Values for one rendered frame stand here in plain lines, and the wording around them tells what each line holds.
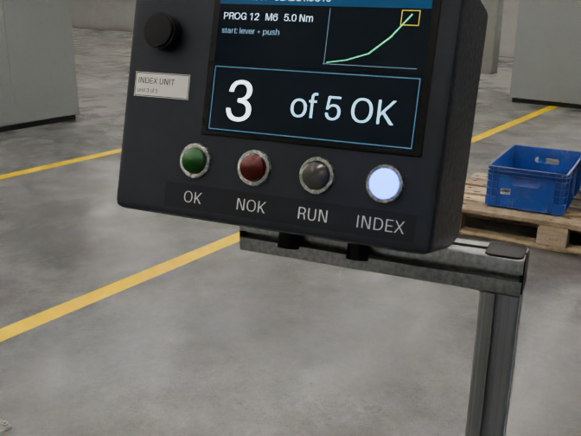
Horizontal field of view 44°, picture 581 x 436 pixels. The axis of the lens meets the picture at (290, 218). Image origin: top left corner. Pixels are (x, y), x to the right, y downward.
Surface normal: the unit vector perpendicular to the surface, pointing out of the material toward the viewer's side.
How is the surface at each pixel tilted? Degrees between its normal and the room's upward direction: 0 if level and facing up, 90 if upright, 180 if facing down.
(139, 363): 0
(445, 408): 0
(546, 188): 90
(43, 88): 90
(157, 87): 75
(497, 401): 90
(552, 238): 91
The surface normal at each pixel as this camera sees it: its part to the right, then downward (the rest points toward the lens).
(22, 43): 0.81, 0.19
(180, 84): -0.39, 0.03
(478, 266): -0.41, 0.28
